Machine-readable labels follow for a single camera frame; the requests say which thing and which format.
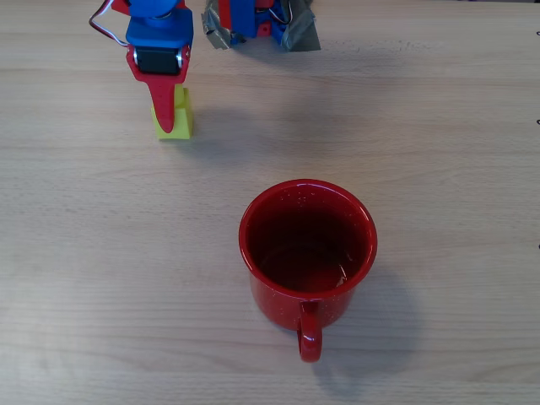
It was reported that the red enamel mug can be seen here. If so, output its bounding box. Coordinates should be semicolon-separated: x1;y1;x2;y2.
238;178;379;365

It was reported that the yellow toy building block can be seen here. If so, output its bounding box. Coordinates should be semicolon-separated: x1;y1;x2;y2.
150;84;196;142

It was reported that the white red black servo cable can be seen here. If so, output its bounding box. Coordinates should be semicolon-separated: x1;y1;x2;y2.
88;0;130;47
273;0;297;25

